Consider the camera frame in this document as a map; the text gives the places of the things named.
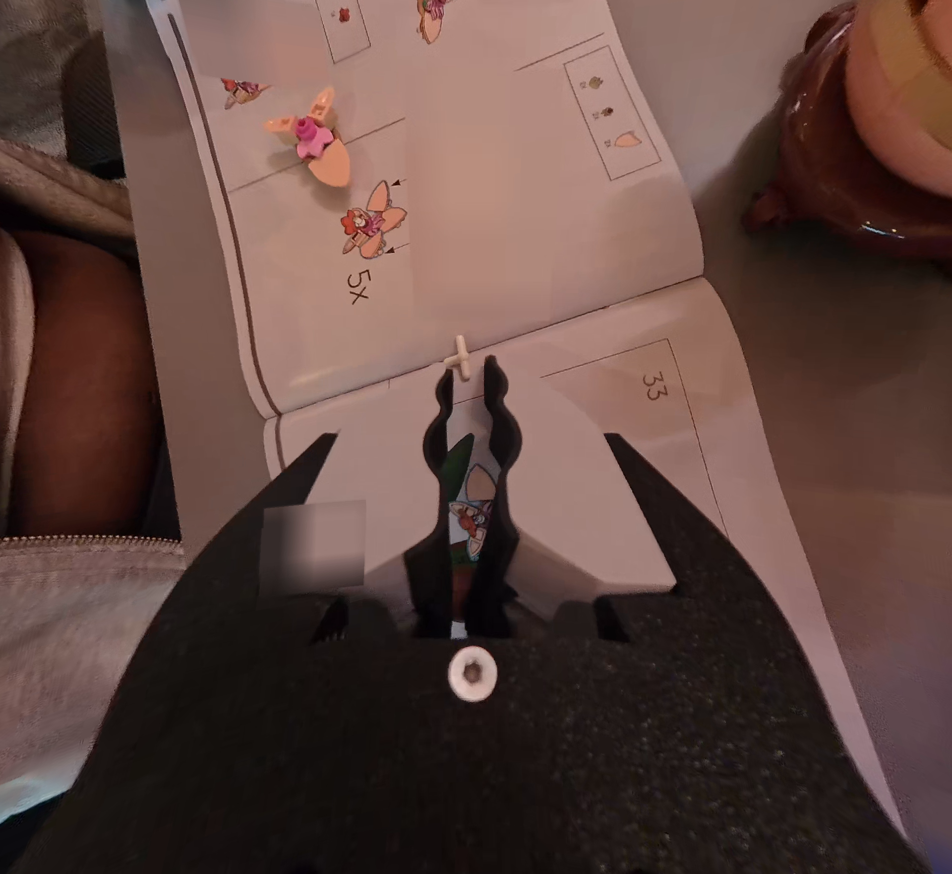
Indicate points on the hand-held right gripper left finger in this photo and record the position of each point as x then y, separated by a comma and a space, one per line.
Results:
387, 457

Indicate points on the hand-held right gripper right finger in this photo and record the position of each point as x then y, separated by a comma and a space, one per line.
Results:
573, 509

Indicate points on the small white cross toy piece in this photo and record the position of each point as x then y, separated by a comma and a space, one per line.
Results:
459, 357

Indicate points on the pink and peach toy flower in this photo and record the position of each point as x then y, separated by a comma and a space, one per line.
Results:
312, 137

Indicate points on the white instruction booklet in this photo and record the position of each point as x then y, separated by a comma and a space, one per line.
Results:
483, 145

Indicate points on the person's pale hoodie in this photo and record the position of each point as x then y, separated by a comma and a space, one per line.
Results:
67, 628

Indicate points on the toy brick orchid pot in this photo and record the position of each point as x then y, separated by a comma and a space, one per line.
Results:
833, 145

